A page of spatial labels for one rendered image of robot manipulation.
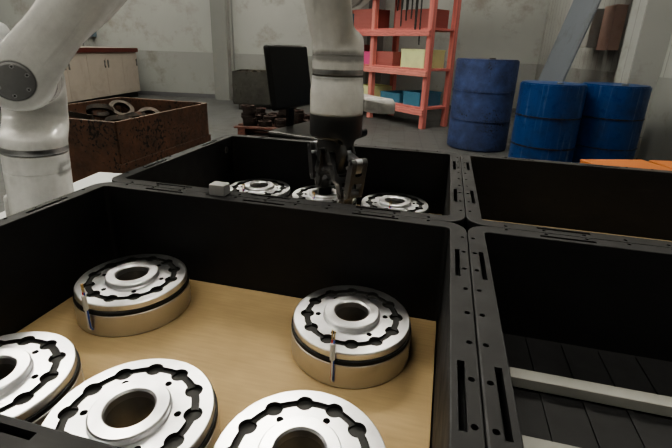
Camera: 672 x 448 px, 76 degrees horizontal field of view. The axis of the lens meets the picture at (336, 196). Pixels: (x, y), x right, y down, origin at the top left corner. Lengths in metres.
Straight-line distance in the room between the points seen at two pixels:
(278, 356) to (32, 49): 0.55
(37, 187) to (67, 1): 0.28
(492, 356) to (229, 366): 0.22
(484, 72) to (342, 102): 4.49
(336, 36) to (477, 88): 4.52
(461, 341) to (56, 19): 0.67
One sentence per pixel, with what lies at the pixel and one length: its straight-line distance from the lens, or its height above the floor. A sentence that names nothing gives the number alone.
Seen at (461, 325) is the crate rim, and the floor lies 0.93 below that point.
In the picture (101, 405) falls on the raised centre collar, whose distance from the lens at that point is 0.33.
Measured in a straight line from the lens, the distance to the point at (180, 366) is 0.35.
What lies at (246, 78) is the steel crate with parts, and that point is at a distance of 7.73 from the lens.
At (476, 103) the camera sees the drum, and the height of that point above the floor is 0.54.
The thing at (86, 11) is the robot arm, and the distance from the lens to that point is 0.75.
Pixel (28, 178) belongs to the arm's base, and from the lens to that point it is 0.81.
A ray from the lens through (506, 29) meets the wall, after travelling 8.92.
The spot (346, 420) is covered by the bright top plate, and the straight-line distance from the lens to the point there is 0.30.
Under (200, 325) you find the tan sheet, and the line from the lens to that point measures 0.44.
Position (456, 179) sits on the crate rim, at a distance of 0.56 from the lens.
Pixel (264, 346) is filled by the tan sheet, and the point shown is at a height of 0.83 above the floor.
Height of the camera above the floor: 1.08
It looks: 19 degrees down
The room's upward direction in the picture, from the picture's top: 2 degrees clockwise
